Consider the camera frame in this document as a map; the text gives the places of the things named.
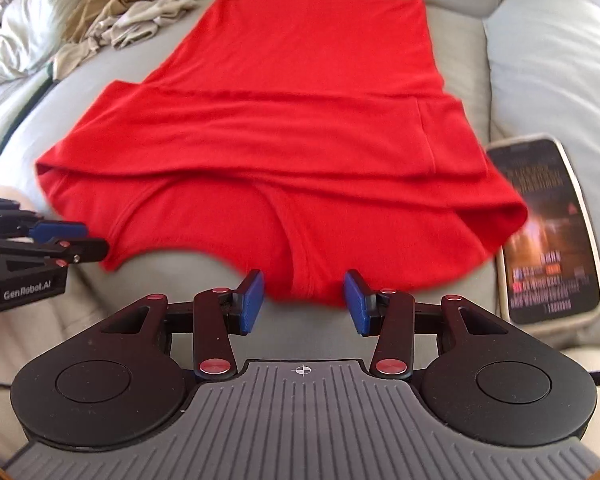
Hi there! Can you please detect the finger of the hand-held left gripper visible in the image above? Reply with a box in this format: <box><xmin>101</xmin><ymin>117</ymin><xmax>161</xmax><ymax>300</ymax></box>
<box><xmin>29</xmin><ymin>221</ymin><xmax>89</xmax><ymax>242</ymax></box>
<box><xmin>0</xmin><ymin>238</ymin><xmax>110</xmax><ymax>267</ymax></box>

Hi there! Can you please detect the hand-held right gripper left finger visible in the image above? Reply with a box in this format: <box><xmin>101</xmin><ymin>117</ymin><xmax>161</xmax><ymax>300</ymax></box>
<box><xmin>100</xmin><ymin>269</ymin><xmax>266</xmax><ymax>380</ymax></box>

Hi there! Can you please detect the grey sofa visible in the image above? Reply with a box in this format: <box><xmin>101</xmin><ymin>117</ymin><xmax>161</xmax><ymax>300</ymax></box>
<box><xmin>0</xmin><ymin>0</ymin><xmax>600</xmax><ymax>411</ymax></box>

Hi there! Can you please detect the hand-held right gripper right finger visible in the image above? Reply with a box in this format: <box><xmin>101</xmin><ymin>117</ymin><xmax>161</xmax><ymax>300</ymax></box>
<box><xmin>343</xmin><ymin>269</ymin><xmax>512</xmax><ymax>380</ymax></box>

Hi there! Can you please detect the beige crumpled garment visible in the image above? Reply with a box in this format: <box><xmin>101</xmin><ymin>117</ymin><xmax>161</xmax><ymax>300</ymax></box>
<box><xmin>52</xmin><ymin>0</ymin><xmax>199</xmax><ymax>81</ymax></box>

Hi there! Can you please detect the large pale grey pillow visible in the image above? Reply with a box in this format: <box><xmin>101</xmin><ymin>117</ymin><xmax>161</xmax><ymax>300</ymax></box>
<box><xmin>482</xmin><ymin>0</ymin><xmax>600</xmax><ymax>348</ymax></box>

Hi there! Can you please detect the green woven strap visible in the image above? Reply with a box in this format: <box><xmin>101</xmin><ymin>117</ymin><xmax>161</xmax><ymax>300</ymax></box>
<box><xmin>0</xmin><ymin>67</ymin><xmax>56</xmax><ymax>177</ymax></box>

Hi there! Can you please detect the grey wrinkled pillow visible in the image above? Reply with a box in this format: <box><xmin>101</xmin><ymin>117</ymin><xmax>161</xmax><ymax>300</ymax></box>
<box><xmin>0</xmin><ymin>0</ymin><xmax>92</xmax><ymax>92</ymax></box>

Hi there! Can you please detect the red shirt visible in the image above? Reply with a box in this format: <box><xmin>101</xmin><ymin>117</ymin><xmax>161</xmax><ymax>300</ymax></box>
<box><xmin>34</xmin><ymin>0</ymin><xmax>530</xmax><ymax>307</ymax></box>

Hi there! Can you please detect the tan crumpled garment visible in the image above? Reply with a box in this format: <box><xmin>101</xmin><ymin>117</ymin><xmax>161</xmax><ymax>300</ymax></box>
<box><xmin>62</xmin><ymin>0</ymin><xmax>170</xmax><ymax>43</ymax></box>

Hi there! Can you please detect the smartphone in beige case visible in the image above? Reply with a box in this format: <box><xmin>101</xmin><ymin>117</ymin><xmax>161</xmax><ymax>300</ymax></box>
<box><xmin>485</xmin><ymin>134</ymin><xmax>600</xmax><ymax>338</ymax></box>

